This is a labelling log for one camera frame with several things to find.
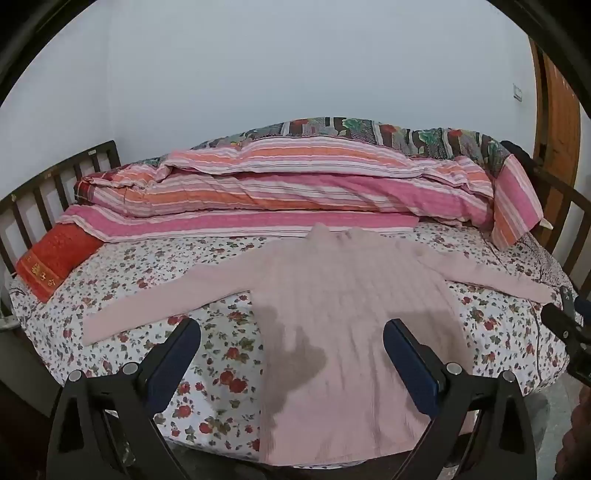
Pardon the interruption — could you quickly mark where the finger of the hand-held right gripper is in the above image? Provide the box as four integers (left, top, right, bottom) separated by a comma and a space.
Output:
560, 285, 591, 320
540, 304, 591, 358

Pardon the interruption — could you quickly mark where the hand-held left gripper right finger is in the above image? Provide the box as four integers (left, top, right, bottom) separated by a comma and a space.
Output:
383, 318, 539, 480

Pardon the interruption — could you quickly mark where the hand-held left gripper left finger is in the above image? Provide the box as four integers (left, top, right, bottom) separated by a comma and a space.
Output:
46, 318, 201, 480

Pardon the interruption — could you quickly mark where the pink knitted sweater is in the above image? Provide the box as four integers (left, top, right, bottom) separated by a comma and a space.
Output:
82, 222, 554, 466

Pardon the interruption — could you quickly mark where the person's right hand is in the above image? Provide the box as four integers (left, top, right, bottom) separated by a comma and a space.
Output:
554, 390, 591, 480

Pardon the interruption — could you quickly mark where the dark wooden bed footboard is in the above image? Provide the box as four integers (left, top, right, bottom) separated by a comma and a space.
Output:
530, 157, 591, 289

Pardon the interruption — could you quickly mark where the floral bed sheet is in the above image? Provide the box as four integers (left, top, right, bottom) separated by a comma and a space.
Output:
9, 222, 573, 462

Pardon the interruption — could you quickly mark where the dark cloth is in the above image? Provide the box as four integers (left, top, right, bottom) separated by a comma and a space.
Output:
500, 140, 537, 169

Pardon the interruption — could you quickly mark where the red embroidered pillow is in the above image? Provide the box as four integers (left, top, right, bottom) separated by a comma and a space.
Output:
15, 223, 105, 304

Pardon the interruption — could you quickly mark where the brown wooden door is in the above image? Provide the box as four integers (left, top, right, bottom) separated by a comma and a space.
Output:
529, 39, 581, 188

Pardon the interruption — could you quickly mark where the pink orange striped quilt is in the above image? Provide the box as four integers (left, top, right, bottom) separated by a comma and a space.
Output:
55, 135, 544, 251

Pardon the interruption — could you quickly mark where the dark wooden bed headboard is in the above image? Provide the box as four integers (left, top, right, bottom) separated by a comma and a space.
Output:
0, 141, 123, 319

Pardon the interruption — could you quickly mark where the floral patchwork quilt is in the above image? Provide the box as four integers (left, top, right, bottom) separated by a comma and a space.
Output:
191, 116, 512, 178

